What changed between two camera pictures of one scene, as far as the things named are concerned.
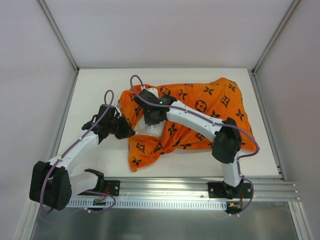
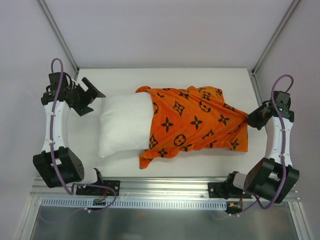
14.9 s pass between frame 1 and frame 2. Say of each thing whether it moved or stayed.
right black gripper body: moved
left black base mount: stayed
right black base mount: stayed
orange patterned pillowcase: moved
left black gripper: moved
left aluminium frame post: stayed
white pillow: moved
